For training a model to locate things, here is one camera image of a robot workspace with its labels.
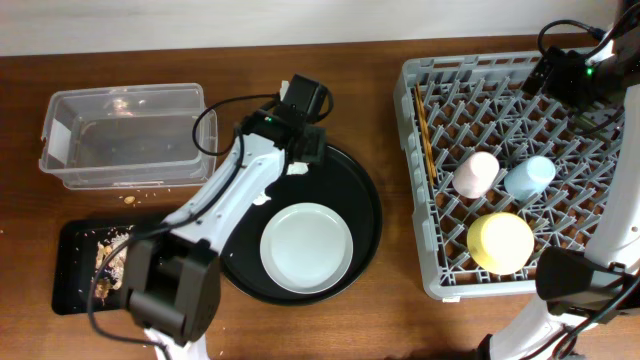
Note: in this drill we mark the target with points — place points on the yellow bowl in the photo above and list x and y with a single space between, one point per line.
501 243

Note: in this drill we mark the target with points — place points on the light blue cup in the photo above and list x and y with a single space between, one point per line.
529 178

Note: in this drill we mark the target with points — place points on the pink cup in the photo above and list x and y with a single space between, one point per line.
475 176

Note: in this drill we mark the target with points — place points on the grey plate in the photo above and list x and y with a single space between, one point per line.
306 248

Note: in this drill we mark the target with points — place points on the wooden chopstick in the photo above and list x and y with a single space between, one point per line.
420 111
435 173

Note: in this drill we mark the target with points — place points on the clear plastic bin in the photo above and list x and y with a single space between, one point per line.
144 136

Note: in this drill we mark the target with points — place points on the black rectangular bin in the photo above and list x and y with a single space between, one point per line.
76 259

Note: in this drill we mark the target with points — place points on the grey dishwasher rack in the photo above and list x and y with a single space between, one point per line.
474 103

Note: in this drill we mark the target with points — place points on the round black tray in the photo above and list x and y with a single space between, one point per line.
339 183

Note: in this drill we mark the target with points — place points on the white napkin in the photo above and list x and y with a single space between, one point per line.
294 169

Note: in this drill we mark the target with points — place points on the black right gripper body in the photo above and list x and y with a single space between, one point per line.
569 82

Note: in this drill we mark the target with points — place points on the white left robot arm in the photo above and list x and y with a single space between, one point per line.
171 281

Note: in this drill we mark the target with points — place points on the food scraps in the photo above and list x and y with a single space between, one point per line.
107 265

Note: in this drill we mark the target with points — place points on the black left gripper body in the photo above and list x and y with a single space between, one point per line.
318 149

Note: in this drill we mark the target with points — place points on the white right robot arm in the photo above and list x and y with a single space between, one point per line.
576 291

